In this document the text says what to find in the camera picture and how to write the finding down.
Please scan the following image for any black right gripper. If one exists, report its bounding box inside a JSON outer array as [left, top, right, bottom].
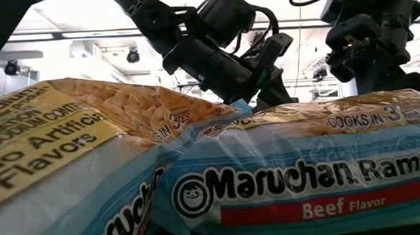
[[327, 41, 420, 98]]

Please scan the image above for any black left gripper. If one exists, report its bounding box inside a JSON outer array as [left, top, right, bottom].
[[160, 32, 300, 117]]

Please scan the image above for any blue beef ramen noodle pack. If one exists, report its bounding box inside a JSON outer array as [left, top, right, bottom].
[[0, 68, 260, 235], [145, 87, 420, 235]]

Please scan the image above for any white round column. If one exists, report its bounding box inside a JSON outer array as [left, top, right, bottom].
[[337, 80, 360, 99]]

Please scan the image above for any black ceiling spotlight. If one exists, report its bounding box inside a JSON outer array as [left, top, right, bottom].
[[125, 48, 142, 64], [3, 59, 21, 77], [311, 66, 329, 81]]

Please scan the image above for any thin hanging cable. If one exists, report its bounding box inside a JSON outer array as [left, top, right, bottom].
[[288, 0, 307, 98]]

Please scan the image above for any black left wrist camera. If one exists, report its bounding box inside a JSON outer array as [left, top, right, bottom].
[[250, 31, 297, 91]]

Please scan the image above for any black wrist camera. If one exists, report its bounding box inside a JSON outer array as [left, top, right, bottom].
[[324, 12, 380, 52], [250, 31, 297, 91]]

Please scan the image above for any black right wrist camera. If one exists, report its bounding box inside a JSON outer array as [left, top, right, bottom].
[[324, 12, 380, 52]]

